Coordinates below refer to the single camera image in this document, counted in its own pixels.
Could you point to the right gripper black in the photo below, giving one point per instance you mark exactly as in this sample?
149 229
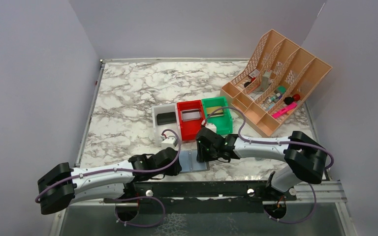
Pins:
204 137

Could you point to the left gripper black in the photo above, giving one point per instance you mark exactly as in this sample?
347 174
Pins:
172 156

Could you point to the grey card holder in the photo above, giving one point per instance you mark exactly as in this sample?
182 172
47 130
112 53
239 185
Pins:
188 162

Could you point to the green plastic bin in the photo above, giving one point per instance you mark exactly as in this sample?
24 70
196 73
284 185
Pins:
222 118

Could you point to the red plastic bin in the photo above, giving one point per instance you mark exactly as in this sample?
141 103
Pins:
189 129

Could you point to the black card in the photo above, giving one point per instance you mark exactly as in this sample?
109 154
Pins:
166 118

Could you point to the white plastic bin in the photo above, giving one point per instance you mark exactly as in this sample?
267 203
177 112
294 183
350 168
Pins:
158 129

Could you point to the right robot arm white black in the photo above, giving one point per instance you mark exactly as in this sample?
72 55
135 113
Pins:
305 158

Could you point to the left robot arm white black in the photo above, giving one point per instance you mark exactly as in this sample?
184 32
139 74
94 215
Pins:
64 185

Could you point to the gold card with stripe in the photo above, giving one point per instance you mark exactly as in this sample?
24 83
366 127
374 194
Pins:
215 111

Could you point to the silver card with stripe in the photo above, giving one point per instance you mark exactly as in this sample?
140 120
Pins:
189 115

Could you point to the red white small box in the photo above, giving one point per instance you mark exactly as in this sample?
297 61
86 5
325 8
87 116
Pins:
252 75

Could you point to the grey box in organizer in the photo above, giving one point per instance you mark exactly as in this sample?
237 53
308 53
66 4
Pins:
265 80

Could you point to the green capped glue stick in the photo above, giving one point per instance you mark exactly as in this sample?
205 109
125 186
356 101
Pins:
279 91

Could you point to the pink highlighter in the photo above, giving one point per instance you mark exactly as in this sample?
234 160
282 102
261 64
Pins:
284 110

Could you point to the peach desk organizer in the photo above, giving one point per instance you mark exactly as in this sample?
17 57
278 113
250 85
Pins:
299 71

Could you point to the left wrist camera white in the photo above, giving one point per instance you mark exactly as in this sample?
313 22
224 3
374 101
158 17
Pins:
169 142

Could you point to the black mounting rail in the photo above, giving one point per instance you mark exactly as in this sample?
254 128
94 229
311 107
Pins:
192 197

